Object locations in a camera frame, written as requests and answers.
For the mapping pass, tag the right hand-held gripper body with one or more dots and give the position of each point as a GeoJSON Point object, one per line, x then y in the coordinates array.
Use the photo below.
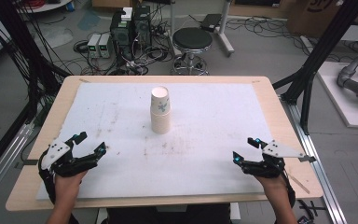
{"type": "Point", "coordinates": [279, 151]}

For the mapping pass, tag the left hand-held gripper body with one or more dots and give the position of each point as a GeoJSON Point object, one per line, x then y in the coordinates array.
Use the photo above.
{"type": "Point", "coordinates": [56, 152]}

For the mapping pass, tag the white paper cup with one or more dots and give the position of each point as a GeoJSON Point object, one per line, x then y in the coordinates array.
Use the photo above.
{"type": "Point", "coordinates": [161, 124]}
{"type": "Point", "coordinates": [160, 99]}

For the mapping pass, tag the person's left hand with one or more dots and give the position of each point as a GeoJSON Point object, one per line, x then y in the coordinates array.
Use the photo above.
{"type": "Point", "coordinates": [68, 186]}

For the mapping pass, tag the person's right hand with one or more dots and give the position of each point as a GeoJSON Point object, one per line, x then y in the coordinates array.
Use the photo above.
{"type": "Point", "coordinates": [273, 188]}

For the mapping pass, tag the black tape piece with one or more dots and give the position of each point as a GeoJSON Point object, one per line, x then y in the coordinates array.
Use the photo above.
{"type": "Point", "coordinates": [310, 159]}
{"type": "Point", "coordinates": [28, 162]}

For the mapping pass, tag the thin wooden stick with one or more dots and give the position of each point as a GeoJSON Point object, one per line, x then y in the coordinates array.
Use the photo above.
{"type": "Point", "coordinates": [300, 184]}

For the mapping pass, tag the white foam mat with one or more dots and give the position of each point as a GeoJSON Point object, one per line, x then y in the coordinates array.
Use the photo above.
{"type": "Point", "coordinates": [205, 130]}

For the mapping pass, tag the white platform board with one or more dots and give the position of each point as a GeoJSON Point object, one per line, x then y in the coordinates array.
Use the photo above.
{"type": "Point", "coordinates": [345, 105]}

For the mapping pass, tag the person's dark clothing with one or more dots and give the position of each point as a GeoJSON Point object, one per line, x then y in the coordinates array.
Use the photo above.
{"type": "Point", "coordinates": [167, 216]}

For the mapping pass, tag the grey power supply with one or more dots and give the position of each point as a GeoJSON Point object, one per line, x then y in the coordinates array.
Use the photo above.
{"type": "Point", "coordinates": [93, 45]}
{"type": "Point", "coordinates": [104, 45]}

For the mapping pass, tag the black computer tower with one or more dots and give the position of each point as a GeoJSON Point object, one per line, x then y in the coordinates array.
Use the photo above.
{"type": "Point", "coordinates": [141, 28]}
{"type": "Point", "coordinates": [121, 34]}

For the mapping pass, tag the white stand leg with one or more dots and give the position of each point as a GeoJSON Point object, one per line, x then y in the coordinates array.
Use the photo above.
{"type": "Point", "coordinates": [225, 28]}

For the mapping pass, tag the black round stool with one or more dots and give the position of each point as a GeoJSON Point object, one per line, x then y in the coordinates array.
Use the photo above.
{"type": "Point", "coordinates": [192, 39]}

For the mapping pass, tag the flat black device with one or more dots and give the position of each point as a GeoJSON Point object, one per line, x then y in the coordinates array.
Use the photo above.
{"type": "Point", "coordinates": [210, 22]}

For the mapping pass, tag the small white box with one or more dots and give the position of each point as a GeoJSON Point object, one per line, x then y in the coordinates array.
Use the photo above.
{"type": "Point", "coordinates": [126, 14]}

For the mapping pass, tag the brown cardboard box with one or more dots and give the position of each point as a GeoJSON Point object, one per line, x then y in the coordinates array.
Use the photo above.
{"type": "Point", "coordinates": [310, 18]}

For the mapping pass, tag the white round table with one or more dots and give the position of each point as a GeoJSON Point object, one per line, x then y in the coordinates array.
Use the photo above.
{"type": "Point", "coordinates": [43, 6]}

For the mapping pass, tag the aluminium rail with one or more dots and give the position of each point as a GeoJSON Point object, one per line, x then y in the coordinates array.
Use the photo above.
{"type": "Point", "coordinates": [3, 165]}
{"type": "Point", "coordinates": [321, 183]}

